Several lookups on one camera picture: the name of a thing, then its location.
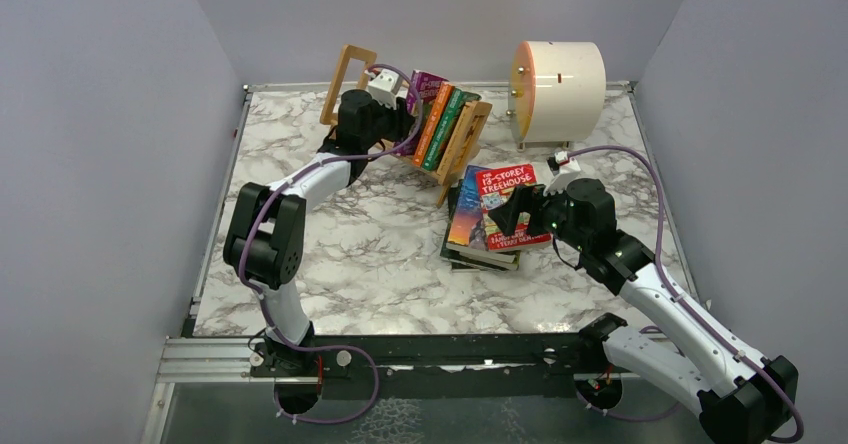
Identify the wooden book rack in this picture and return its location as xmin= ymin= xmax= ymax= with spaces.
xmin=320 ymin=44 xmax=492 ymax=207

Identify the orange 78-storey treehouse book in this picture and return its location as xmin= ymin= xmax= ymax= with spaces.
xmin=412 ymin=81 xmax=455 ymax=167

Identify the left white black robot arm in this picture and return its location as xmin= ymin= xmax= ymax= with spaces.
xmin=223 ymin=89 xmax=415 ymax=375

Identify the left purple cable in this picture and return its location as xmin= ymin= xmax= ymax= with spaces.
xmin=237 ymin=63 xmax=425 ymax=427

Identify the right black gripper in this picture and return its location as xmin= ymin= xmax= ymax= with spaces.
xmin=489 ymin=178 xmax=589 ymax=252

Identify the orange Huckleberry Finn book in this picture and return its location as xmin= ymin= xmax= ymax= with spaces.
xmin=457 ymin=114 xmax=486 ymax=168

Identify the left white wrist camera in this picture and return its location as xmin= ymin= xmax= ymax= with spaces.
xmin=366 ymin=69 xmax=402 ymax=110

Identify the aluminium table frame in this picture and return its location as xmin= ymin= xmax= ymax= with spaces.
xmin=153 ymin=85 xmax=707 ymax=443

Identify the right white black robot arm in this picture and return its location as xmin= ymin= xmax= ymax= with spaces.
xmin=488 ymin=178 xmax=804 ymax=443

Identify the purple 117-storey treehouse book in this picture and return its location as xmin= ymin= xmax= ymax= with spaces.
xmin=397 ymin=69 xmax=447 ymax=156

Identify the green 104-storey treehouse book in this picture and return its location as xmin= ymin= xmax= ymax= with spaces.
xmin=421 ymin=88 xmax=481 ymax=171

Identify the white cylindrical drum box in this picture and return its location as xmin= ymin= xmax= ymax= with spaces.
xmin=507 ymin=41 xmax=607 ymax=150

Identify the red 13-storey treehouse book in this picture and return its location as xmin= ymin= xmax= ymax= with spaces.
xmin=474 ymin=163 xmax=551 ymax=254

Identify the purple cable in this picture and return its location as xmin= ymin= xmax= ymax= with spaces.
xmin=237 ymin=63 xmax=425 ymax=427
xmin=549 ymin=144 xmax=806 ymax=444

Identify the blue sunset cover book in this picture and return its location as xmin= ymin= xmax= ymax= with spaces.
xmin=445 ymin=165 xmax=520 ymax=270

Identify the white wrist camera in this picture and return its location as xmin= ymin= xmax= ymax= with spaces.
xmin=544 ymin=151 xmax=581 ymax=196
xmin=366 ymin=69 xmax=402 ymax=110

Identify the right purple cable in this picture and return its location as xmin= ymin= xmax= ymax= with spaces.
xmin=549 ymin=144 xmax=806 ymax=444

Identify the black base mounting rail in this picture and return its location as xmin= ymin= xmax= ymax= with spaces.
xmin=249 ymin=332 xmax=623 ymax=401

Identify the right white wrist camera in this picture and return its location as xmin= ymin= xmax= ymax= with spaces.
xmin=544 ymin=151 xmax=581 ymax=196

